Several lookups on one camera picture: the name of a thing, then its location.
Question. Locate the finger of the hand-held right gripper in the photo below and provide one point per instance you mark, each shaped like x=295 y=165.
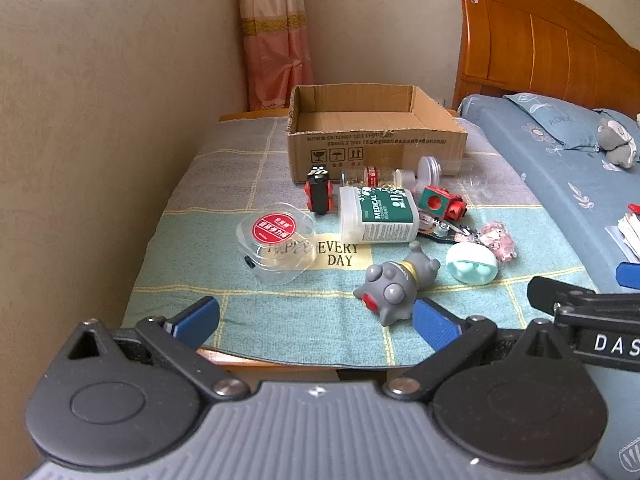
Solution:
x=630 y=275
x=565 y=292

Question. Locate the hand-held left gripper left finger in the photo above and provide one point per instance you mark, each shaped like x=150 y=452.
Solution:
x=197 y=317

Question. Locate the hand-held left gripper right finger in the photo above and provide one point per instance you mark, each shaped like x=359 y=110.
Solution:
x=435 y=325

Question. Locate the grey rubber toy figure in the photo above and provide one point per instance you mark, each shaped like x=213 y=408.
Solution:
x=390 y=287

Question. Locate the mint round massager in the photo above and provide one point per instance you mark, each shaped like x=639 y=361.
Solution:
x=470 y=265

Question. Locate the clear round container red label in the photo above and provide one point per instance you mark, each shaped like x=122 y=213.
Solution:
x=277 y=240

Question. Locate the white bottle green label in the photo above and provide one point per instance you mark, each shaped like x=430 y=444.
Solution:
x=385 y=215

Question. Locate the cardboard box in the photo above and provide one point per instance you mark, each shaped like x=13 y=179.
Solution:
x=380 y=145

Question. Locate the stack of white papers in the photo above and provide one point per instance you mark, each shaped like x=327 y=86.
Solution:
x=627 y=232

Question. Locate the small red object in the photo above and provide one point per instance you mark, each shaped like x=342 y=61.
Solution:
x=634 y=208

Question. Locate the blue floral bed sheet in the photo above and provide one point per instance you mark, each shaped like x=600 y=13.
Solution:
x=560 y=195

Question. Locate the small red cube toy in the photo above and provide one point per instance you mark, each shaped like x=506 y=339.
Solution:
x=456 y=210

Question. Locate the checkered printed tablecloth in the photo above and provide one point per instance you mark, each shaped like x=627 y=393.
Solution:
x=220 y=185

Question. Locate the grey plush toy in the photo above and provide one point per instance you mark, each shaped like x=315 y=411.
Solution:
x=617 y=140

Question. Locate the clear plastic jar with lid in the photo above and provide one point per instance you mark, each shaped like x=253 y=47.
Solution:
x=435 y=170

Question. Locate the small glass bottle red label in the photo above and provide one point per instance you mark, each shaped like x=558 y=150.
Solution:
x=372 y=176

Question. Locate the blue floral pillow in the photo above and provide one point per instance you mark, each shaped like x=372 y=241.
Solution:
x=555 y=120

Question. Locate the black and red toy car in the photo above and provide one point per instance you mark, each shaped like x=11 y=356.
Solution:
x=318 y=190

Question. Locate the wooden bed headboard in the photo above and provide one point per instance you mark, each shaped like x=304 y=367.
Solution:
x=540 y=40

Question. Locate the pink curtain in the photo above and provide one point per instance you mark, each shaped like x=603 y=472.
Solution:
x=272 y=35

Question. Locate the green cube toy red frame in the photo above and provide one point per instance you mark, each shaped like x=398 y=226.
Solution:
x=432 y=202

